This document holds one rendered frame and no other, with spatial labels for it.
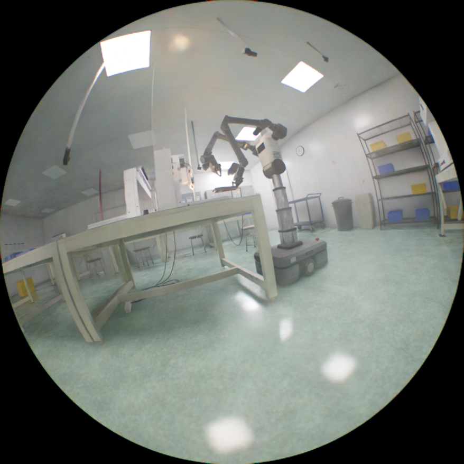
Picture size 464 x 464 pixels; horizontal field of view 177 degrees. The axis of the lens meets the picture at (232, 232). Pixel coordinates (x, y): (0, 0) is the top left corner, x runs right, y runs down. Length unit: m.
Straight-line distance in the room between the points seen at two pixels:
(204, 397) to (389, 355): 0.74
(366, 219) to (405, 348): 2.77
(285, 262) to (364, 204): 2.41
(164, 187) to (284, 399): 1.23
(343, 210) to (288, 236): 2.07
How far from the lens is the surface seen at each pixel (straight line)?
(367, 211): 3.27
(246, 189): 6.00
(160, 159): 1.11
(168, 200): 1.00
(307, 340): 0.81
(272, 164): 1.48
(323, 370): 0.71
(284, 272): 1.23
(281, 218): 1.47
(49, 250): 1.28
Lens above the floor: 0.61
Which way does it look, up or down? 3 degrees down
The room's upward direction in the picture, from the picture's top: 12 degrees counter-clockwise
